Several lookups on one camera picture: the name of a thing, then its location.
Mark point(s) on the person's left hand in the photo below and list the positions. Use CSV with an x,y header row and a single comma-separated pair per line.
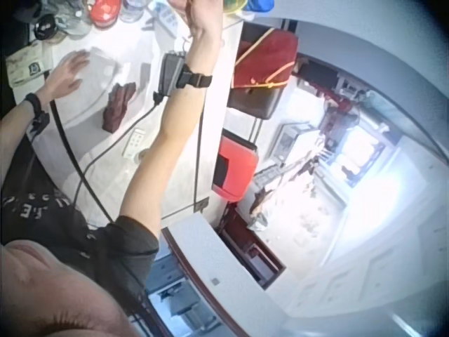
x,y
65,77

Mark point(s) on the person's right hand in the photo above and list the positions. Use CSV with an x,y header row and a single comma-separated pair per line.
x,y
205,17

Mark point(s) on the person's right fingers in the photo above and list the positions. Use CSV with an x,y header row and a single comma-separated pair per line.
x,y
179,4

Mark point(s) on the white power strip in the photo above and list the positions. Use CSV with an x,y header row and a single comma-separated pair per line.
x,y
165,17

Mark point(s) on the clear plastic bottle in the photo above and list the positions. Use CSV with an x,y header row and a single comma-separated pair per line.
x,y
133,8

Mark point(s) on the yellow green bowl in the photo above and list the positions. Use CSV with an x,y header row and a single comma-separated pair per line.
x,y
233,5

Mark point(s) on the red lidded container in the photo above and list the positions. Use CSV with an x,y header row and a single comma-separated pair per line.
x,y
104,10

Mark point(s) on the black wrist band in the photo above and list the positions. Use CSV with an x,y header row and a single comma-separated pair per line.
x,y
191,80
35,107

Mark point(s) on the blue plastic container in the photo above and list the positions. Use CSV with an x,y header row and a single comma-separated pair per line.
x,y
259,4

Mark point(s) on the red bag with yellow trim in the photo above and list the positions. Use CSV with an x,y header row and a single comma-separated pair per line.
x,y
266,59

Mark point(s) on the clear glass jar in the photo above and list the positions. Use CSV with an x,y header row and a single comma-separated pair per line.
x,y
72,21

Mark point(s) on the dark red folded cloth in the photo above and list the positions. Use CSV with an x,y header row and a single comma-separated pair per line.
x,y
117,105

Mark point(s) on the black round lid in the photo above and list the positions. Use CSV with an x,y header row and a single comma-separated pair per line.
x,y
45,29

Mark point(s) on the white remote control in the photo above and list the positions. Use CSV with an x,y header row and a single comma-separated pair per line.
x,y
134,142

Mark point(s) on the printed paper booklet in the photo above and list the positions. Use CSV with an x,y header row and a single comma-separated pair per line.
x,y
24,66

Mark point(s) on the red plastic stool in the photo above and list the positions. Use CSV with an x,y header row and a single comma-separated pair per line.
x,y
238,168

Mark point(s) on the white box appliance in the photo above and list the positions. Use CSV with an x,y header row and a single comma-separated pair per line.
x,y
294,138

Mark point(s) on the white cabinet with brown trim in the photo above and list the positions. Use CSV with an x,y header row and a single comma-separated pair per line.
x,y
214,256

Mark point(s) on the grey blue drawer unit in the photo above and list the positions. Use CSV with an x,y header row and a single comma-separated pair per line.
x,y
172,291

